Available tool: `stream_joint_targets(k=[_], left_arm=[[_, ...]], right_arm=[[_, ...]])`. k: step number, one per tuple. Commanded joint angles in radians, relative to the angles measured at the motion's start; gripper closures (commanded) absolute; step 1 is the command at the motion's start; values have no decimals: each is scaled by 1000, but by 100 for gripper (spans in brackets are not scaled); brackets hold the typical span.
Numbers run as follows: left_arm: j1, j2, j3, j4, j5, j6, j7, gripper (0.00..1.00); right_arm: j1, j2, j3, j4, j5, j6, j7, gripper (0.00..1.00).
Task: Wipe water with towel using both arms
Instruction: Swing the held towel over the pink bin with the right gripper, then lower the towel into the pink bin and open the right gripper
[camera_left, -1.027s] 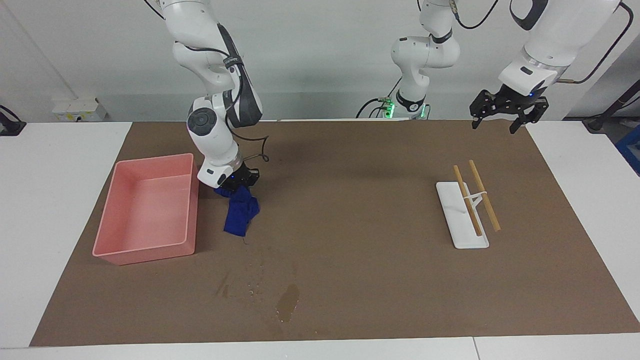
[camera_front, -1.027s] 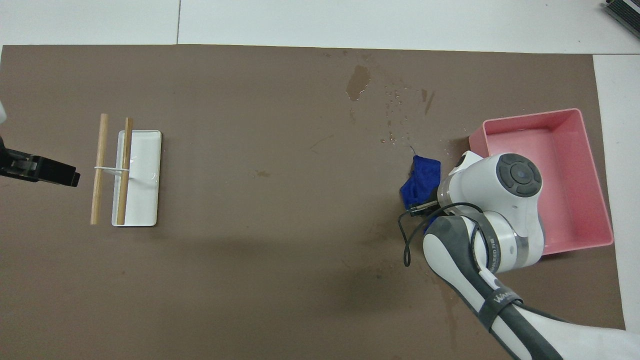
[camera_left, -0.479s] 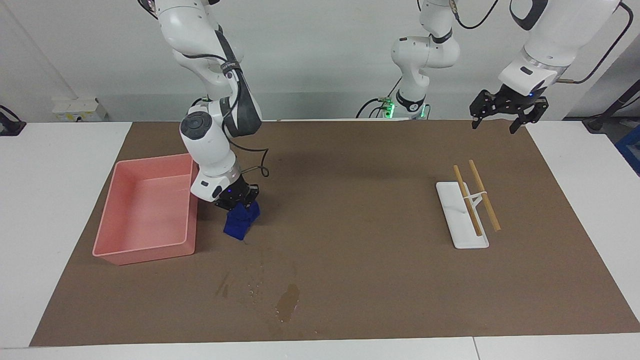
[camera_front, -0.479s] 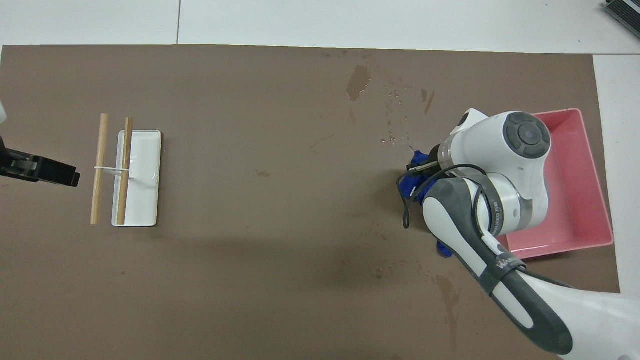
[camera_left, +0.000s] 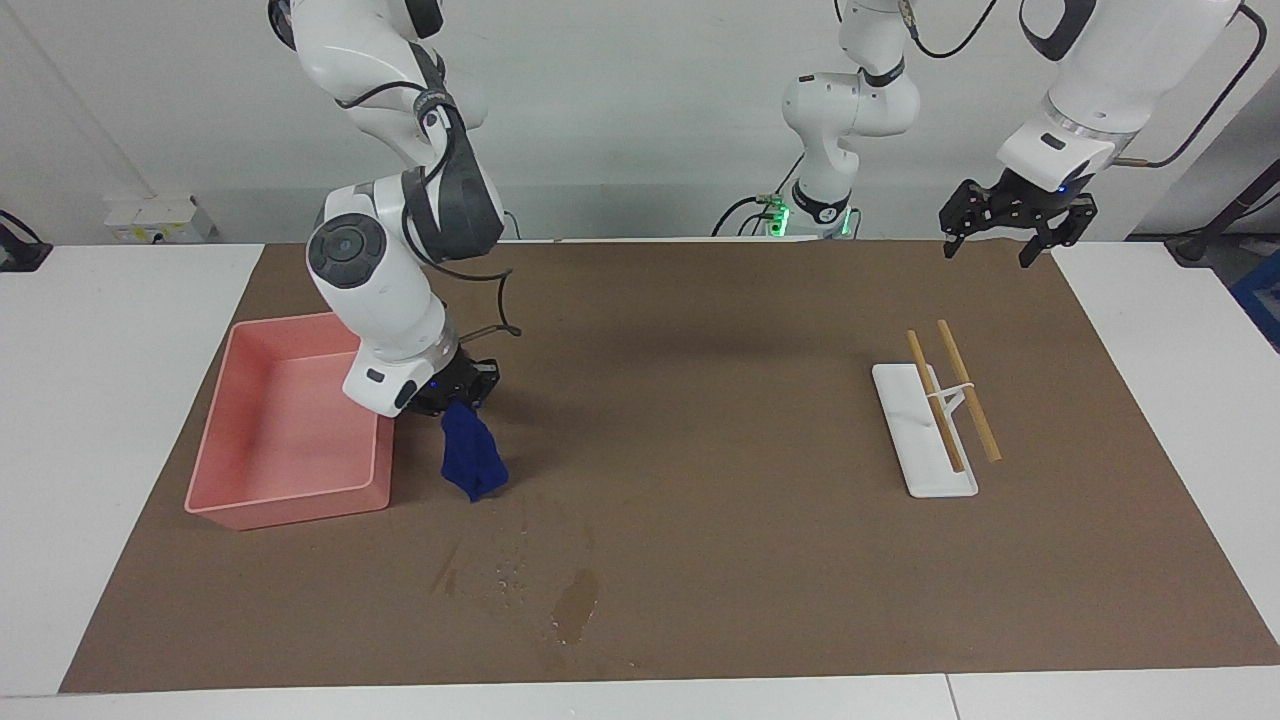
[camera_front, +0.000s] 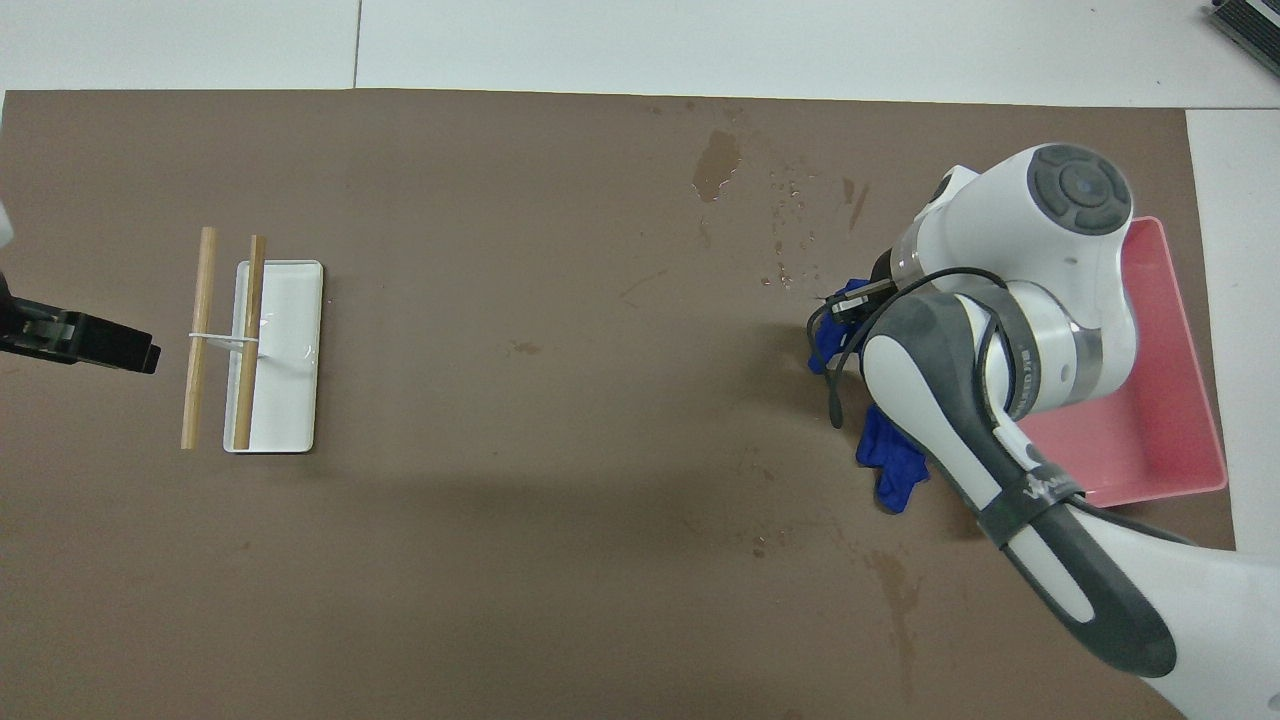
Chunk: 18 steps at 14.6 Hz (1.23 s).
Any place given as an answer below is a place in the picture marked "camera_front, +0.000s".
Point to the blue towel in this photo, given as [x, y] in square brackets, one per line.
[890, 460]

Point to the grey ribbed device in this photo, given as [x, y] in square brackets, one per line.
[1255, 20]

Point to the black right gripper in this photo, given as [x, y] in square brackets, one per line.
[882, 270]

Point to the white towel rack base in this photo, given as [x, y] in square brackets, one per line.
[295, 300]

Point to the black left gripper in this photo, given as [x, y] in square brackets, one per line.
[6, 320]

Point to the wide water puddle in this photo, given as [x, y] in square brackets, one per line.
[716, 165]

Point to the pink plastic bin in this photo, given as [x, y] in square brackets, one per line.
[1160, 400]

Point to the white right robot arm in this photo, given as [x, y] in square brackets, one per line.
[1060, 250]

